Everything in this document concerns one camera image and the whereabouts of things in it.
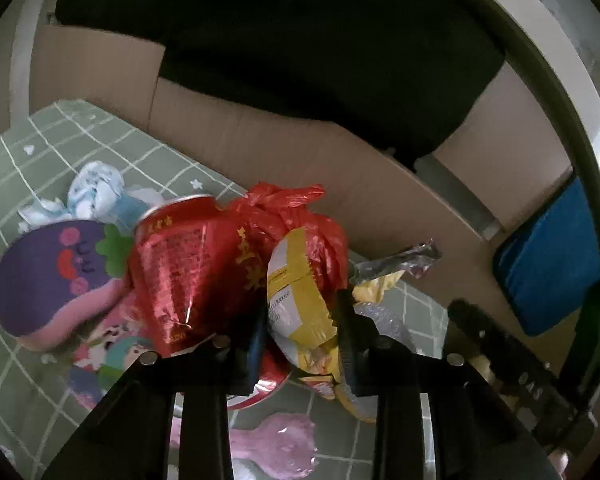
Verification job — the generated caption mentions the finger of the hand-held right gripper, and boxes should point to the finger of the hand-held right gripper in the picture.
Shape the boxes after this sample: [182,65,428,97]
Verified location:
[446,298,519,377]

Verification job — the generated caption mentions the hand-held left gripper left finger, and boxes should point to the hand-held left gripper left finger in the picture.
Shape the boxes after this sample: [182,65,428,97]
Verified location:
[42,307,271,480]

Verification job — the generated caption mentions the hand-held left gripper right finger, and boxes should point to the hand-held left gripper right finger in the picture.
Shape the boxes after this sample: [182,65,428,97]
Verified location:
[330,291,556,480]

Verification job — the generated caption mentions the yellow snack wrapper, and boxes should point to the yellow snack wrapper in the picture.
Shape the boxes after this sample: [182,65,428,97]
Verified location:
[266,227,381,423]

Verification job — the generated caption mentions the red drink can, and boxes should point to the red drink can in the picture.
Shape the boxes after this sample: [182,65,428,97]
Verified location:
[128,194,292,411]

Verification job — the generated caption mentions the pink plastic spoon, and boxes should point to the pink plastic spoon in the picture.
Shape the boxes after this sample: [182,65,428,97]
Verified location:
[227,412,317,479]

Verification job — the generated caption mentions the silver foil wrapper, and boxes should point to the silver foil wrapper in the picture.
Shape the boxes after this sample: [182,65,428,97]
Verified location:
[350,240,443,306]

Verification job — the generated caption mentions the blue cloth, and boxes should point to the blue cloth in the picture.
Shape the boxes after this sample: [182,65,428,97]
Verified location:
[492,175,600,339]

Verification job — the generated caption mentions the red plastic bag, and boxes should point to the red plastic bag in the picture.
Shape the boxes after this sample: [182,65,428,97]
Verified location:
[225,184,352,301]

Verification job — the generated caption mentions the pink cartoon tissue packet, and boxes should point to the pink cartoon tissue packet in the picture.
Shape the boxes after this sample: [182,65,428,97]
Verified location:
[69,295,181,411]

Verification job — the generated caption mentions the brown cardboard sheet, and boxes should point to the brown cardboard sheet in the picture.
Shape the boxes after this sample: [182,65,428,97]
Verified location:
[30,25,593,378]

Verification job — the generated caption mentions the purple eggplant plush toy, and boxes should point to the purple eggplant plush toy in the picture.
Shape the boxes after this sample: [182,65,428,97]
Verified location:
[0,220,134,352]

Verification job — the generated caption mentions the blue printed crumpled tissue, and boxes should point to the blue printed crumpled tissue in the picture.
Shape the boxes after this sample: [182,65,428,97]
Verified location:
[19,161,127,234]

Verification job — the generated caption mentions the green checked mat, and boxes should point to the green checked mat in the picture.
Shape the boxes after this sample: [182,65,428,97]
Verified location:
[0,99,451,480]

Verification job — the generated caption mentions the black cloth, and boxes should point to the black cloth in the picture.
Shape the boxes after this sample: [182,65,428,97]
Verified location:
[55,0,507,162]

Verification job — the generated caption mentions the white countertop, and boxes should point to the white countertop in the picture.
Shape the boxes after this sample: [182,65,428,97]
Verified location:
[440,0,600,131]

